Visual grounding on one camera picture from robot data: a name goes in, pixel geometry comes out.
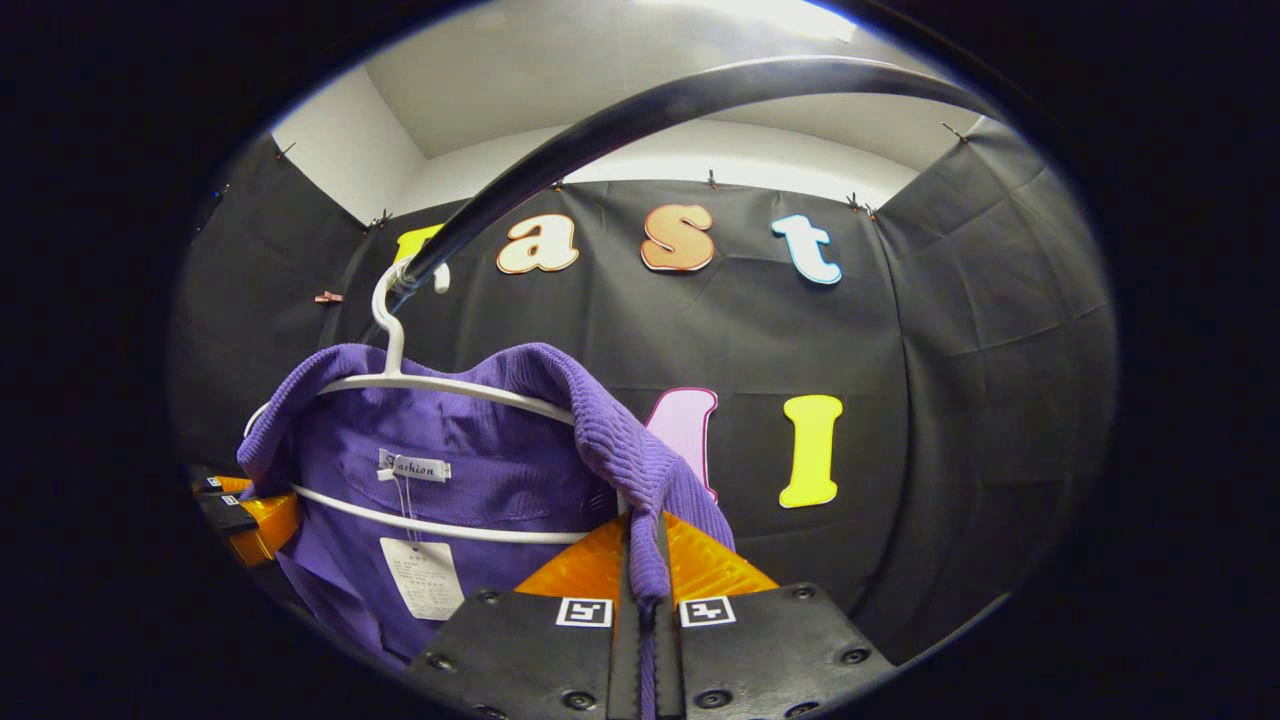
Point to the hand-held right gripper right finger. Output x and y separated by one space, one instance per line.
670 670

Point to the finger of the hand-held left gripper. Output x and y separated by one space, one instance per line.
228 515
208 484

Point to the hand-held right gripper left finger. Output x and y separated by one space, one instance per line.
625 670

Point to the large white clothes hanger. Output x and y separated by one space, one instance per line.
396 350

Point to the black clothes rack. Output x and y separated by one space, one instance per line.
650 105

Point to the black backdrop cloth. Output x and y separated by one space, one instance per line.
950 400

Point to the row of black clips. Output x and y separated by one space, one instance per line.
712 180

